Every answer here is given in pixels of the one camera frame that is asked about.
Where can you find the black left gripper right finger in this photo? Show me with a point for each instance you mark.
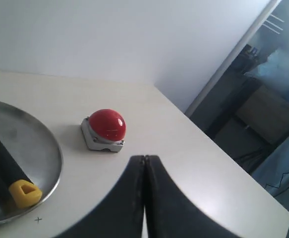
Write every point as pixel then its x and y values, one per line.
pixel 169 213

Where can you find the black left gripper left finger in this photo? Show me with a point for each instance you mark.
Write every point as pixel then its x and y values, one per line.
pixel 120 213

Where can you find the yellow black claw hammer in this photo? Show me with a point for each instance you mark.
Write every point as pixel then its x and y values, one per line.
pixel 23 191

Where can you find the red dome push button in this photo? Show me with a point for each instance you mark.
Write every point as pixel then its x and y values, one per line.
pixel 104 130

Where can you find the round steel plate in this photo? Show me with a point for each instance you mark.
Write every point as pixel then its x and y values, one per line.
pixel 37 152

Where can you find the dark background furniture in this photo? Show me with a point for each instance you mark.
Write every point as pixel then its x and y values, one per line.
pixel 258 101

